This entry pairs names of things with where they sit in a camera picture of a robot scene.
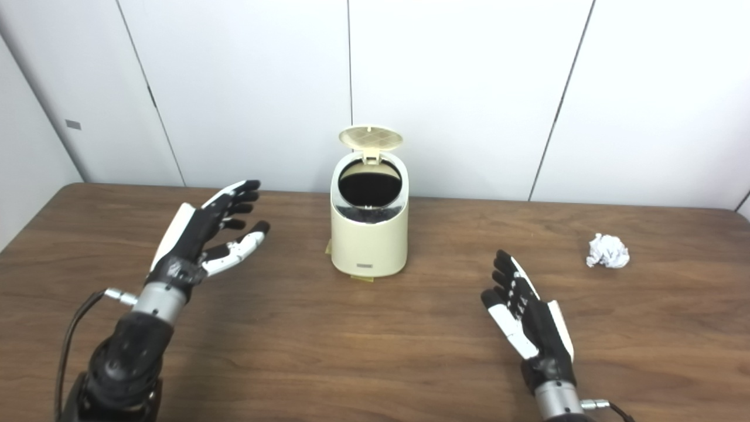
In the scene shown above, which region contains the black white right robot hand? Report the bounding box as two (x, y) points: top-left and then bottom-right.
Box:
(481, 250), (578, 394)

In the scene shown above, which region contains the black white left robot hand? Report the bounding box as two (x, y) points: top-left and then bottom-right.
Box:
(145, 180), (271, 302)

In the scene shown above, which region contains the white paper ball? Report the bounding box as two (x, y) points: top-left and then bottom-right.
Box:
(586, 233), (630, 269)

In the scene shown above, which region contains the cream round bin lid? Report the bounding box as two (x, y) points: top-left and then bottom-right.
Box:
(339, 125), (404, 165)

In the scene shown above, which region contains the cream-colored bin body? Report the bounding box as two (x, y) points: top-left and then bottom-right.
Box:
(330, 149), (409, 278)

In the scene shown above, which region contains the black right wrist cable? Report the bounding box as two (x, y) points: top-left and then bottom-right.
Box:
(581, 399), (636, 422)

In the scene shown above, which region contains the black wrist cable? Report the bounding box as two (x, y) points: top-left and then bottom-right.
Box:
(54, 288), (139, 422)
(581, 399), (636, 422)

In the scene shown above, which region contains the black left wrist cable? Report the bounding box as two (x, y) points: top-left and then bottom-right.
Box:
(54, 288), (139, 422)

